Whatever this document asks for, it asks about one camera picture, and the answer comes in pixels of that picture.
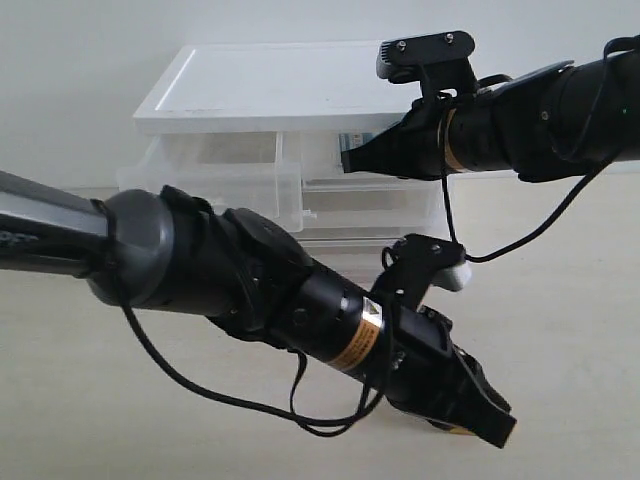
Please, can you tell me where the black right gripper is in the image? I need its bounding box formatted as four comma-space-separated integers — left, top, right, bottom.
341, 97, 451, 181

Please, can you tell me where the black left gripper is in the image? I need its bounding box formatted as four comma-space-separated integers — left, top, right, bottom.
364, 304, 517, 447

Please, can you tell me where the yellow sponge block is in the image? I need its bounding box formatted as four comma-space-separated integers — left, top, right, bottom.
440, 424, 474, 436

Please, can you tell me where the white bottle teal label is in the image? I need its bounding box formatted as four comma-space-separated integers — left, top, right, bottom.
338, 132, 375, 156

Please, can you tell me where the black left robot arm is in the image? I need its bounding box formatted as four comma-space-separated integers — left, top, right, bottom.
1, 173, 516, 447

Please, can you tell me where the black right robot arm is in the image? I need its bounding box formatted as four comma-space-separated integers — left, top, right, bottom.
341, 30, 639, 183

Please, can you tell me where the white plastic drawer cabinet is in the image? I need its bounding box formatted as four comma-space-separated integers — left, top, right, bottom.
132, 41, 449, 281

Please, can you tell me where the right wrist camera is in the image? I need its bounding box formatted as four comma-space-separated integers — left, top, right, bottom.
376, 30, 479, 97

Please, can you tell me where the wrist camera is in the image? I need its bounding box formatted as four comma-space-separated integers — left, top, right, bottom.
371, 234, 472, 311
376, 30, 479, 97

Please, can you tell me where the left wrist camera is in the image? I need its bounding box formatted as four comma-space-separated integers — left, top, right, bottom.
371, 234, 472, 311

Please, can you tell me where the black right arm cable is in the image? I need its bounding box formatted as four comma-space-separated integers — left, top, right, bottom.
419, 64, 621, 265

